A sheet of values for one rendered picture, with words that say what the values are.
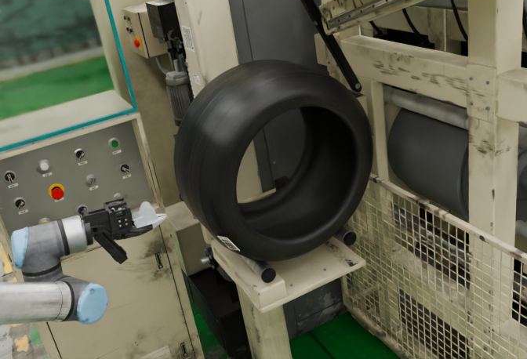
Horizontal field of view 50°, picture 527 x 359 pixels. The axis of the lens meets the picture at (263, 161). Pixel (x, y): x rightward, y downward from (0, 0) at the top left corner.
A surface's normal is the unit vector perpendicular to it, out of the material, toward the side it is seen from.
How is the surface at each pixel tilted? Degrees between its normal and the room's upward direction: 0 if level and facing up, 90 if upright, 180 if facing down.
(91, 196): 90
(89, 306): 90
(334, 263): 0
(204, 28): 90
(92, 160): 90
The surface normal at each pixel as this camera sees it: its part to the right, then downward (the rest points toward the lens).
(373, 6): -0.88, 0.32
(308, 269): -0.15, -0.90
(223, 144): -0.26, -0.03
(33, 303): 0.84, -0.11
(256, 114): 0.36, 0.18
